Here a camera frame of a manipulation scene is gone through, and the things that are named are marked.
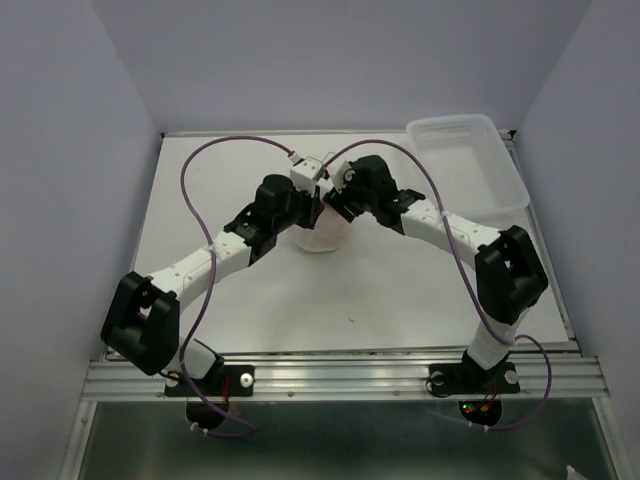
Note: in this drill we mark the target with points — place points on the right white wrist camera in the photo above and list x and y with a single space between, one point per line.
340 173

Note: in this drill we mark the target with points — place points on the aluminium frame rail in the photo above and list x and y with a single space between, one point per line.
387 375

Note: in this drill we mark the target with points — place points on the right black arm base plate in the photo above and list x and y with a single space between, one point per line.
447 379

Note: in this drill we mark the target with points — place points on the white mesh laundry bag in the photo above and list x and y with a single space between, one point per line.
331 231

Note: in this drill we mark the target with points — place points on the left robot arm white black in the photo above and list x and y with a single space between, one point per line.
143 320

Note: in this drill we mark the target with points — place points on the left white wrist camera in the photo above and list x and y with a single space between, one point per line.
305 173

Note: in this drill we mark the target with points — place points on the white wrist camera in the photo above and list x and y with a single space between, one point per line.
305 173
340 173

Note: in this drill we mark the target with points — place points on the white plastic basket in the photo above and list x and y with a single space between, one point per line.
472 168

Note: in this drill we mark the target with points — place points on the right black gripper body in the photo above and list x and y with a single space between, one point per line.
350 200

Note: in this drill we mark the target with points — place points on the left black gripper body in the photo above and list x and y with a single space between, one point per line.
300 210

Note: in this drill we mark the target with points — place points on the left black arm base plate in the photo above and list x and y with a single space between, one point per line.
223 380

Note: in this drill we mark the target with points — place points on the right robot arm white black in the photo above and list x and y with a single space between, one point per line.
501 269

